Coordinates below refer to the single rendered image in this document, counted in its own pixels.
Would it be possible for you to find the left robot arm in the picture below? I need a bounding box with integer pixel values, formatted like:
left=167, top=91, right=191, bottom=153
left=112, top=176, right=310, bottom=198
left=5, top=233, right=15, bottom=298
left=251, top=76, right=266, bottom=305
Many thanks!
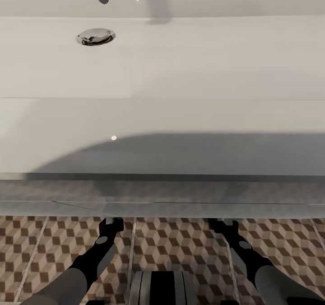
left=20, top=217, right=124, bottom=305

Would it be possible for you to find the mousetrap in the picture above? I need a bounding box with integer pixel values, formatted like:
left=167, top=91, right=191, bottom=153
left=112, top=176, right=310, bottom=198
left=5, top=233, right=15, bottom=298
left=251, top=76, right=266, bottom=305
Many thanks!
left=208, top=218, right=218, bottom=230

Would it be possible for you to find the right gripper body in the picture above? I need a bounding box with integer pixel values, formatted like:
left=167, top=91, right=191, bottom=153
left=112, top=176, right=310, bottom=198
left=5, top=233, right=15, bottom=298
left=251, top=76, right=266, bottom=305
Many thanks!
left=214, top=221, right=238, bottom=239

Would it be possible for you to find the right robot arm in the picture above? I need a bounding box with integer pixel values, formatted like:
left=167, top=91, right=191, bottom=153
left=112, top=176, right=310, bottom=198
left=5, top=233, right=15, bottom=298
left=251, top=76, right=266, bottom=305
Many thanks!
left=209, top=218, right=325, bottom=305

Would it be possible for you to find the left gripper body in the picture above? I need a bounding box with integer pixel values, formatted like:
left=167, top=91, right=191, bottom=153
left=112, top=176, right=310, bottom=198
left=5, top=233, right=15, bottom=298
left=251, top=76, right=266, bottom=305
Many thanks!
left=99, top=218, right=124, bottom=234

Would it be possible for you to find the robot trunk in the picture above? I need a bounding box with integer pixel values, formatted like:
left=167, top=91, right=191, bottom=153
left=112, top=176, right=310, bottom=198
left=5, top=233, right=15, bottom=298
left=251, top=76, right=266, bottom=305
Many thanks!
left=129, top=271, right=196, bottom=305

